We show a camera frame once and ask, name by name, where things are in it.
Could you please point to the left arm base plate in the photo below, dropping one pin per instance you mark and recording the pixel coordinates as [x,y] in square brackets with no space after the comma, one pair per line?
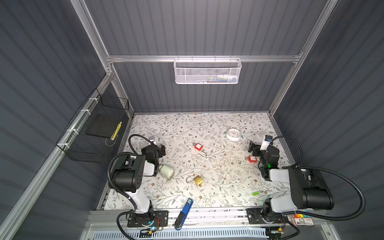
[155,219]

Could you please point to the white round clock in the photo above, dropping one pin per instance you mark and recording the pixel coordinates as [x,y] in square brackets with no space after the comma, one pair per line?
[233,134]

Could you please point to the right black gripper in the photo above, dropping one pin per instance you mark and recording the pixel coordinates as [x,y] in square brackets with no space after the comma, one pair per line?
[254,149]

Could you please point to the black wire basket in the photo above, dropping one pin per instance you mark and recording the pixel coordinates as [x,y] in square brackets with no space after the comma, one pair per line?
[80,147]

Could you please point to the red padlock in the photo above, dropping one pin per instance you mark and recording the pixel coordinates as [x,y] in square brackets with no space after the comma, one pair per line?
[200,149]
[253,159]

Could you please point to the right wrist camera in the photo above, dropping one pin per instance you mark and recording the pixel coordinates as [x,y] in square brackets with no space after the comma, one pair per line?
[266,142]

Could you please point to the coloured marker pack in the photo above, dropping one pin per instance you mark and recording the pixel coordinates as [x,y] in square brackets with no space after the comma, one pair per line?
[300,220]

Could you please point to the brass padlock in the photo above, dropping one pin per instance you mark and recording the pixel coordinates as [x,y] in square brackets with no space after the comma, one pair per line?
[198,180]

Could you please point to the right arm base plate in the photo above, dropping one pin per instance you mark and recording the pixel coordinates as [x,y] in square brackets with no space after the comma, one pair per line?
[260,216]

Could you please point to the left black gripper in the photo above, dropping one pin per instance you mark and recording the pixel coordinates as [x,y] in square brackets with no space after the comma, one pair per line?
[161,150]

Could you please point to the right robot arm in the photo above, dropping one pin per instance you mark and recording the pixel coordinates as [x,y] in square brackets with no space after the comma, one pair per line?
[308,188]

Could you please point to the white wire mesh basket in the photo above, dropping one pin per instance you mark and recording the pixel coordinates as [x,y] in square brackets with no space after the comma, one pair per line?
[207,71]

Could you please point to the green marker pen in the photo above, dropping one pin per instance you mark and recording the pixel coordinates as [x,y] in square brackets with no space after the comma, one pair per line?
[262,191]

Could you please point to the black pad in basket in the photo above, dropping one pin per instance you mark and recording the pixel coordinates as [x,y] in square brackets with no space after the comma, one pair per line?
[102,126]

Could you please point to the blue black utility knife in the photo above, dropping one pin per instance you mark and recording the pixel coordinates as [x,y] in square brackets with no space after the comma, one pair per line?
[183,214]

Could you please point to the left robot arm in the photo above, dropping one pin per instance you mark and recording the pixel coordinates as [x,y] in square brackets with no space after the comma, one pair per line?
[126,172]

